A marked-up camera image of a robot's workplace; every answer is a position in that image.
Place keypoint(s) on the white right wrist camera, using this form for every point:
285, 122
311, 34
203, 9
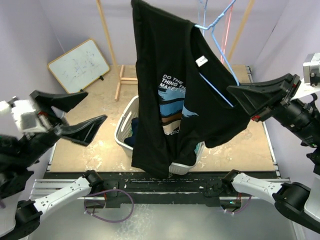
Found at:
308, 77

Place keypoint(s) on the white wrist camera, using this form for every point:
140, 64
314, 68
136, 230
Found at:
308, 77
24, 116

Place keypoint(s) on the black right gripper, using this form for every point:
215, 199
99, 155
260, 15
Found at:
256, 97

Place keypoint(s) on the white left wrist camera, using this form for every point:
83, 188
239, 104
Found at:
24, 116

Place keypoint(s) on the small framed whiteboard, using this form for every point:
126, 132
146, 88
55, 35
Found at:
79, 67

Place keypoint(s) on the black printed t shirt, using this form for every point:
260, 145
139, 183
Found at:
182, 92

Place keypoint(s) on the teal t shirt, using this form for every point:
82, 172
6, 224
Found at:
198, 147

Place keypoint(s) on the light blue wire hanger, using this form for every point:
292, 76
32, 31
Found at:
201, 13

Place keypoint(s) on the white perforated laundry basket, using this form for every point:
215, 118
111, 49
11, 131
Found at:
123, 130

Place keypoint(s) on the navy blue t shirt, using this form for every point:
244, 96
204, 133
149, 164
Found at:
130, 140

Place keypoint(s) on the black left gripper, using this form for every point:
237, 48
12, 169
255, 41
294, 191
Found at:
83, 132

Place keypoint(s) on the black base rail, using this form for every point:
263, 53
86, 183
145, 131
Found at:
194, 188

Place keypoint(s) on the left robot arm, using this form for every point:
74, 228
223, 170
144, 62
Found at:
19, 218

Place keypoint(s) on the pink wire hanger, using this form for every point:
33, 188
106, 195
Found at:
226, 29

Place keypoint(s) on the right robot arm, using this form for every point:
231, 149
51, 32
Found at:
291, 101

